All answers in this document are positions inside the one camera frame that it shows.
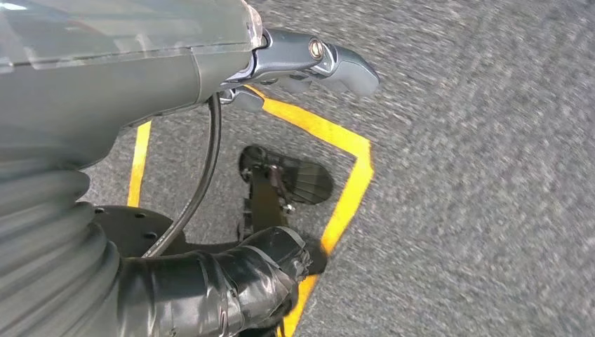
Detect black perforated robot plate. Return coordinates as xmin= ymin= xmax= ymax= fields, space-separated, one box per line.
xmin=91 ymin=204 xmax=243 ymax=259

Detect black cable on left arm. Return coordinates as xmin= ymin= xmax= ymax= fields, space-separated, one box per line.
xmin=141 ymin=93 xmax=223 ymax=259

